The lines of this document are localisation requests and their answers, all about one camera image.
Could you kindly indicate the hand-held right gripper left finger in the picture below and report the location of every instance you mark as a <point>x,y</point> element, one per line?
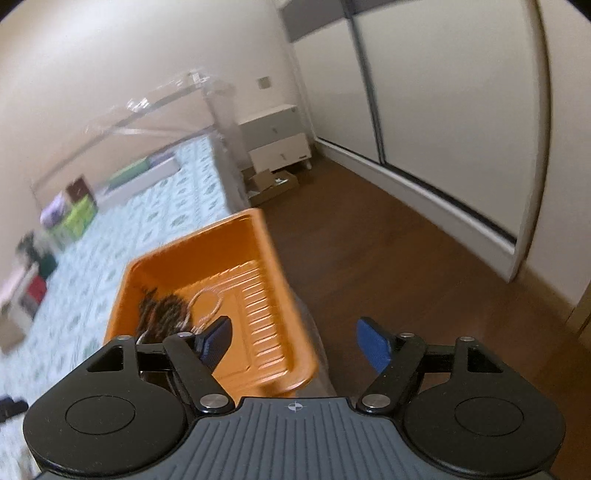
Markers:
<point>218,339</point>

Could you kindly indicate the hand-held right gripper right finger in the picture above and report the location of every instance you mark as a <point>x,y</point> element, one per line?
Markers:
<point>375,344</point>

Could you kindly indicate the orange plastic tray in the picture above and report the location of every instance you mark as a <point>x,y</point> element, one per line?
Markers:
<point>258,300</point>

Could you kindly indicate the floral bed sheet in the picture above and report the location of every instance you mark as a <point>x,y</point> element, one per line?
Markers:
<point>138,230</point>

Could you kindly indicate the cardboard box on floor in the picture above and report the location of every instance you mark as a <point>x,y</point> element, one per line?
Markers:
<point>272,187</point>

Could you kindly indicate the long white box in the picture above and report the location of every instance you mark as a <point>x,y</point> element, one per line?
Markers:
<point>138,182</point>

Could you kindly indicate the green tissue box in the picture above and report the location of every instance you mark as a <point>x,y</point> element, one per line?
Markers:
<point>76,221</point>

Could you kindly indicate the flat green box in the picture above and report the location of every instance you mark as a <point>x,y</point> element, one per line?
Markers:
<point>128,173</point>

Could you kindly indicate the flat blue box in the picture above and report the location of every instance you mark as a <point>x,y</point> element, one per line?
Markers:
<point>161,158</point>

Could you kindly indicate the dark brown box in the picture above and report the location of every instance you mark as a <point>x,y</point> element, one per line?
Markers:
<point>78,187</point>

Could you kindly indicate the beige cardboard box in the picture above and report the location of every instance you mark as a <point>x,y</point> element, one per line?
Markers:
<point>11,318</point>

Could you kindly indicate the white blue tissue pack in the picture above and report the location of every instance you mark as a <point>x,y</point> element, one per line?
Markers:
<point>54,210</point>

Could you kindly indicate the beige nightstand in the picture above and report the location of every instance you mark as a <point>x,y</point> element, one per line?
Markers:
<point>277,138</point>

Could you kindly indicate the black smartwatch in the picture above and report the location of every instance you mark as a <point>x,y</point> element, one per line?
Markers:
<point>13,408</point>

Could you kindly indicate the cream and grey wardrobe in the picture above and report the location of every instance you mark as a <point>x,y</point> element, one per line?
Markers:
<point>438,115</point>

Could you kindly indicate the wall socket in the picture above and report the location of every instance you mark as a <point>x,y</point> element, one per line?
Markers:
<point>264,82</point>

